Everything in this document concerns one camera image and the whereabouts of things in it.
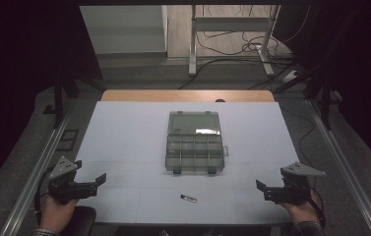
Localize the clear plastic organizer box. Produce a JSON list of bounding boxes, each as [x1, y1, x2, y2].
[[164, 110, 229, 176]]

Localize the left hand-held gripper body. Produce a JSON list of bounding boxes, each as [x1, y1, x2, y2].
[[48, 155, 99, 205]]

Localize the white metal desk frame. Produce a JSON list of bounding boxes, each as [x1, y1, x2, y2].
[[187, 4, 281, 79]]

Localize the bundle of floor cables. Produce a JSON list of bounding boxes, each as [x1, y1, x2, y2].
[[195, 4, 312, 67]]

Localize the aluminium floor rail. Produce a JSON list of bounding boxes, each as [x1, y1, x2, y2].
[[0, 97, 77, 236], [305, 97, 371, 236]]

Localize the black stool seat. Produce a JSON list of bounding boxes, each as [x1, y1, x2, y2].
[[59, 206, 97, 236]]

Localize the right hand-held gripper cable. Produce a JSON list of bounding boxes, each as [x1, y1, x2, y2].
[[306, 187, 327, 230]]

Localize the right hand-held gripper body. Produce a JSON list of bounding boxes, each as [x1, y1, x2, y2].
[[264, 161, 327, 206]]

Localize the white table mat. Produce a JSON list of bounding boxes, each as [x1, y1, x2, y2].
[[74, 100, 301, 226]]

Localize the thin black floor cable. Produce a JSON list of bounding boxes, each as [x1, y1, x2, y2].
[[279, 103, 316, 169]]

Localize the person's right hand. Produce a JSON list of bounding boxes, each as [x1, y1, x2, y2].
[[278, 191, 321, 226]]

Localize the white board panel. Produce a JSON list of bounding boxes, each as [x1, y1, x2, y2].
[[79, 4, 169, 55]]

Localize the black metal stand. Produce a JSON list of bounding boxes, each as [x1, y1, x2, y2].
[[52, 74, 106, 130], [272, 68, 336, 132]]

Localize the person's left hand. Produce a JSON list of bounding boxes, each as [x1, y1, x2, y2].
[[39, 194, 80, 233]]

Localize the left hand-held gripper cable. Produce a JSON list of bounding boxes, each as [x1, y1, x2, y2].
[[33, 166, 55, 224]]

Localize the hand-held gripper cable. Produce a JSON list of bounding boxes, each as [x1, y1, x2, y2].
[[33, 166, 55, 224], [306, 187, 327, 230]]

